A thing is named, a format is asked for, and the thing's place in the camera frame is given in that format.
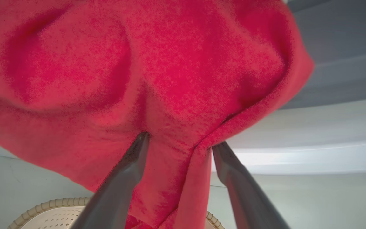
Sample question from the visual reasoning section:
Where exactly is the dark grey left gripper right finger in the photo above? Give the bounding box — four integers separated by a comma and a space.
212, 142, 291, 229

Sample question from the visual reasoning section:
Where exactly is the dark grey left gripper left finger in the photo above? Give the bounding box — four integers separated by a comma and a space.
70, 132, 150, 229

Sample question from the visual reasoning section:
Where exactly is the red cloth garment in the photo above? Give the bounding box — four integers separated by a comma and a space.
0, 0, 315, 229

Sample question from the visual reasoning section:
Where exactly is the cream perforated laundry basket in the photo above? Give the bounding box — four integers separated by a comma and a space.
8, 197, 225, 229

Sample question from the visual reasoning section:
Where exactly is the white front-load washing machine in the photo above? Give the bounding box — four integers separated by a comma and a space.
210, 0, 366, 175

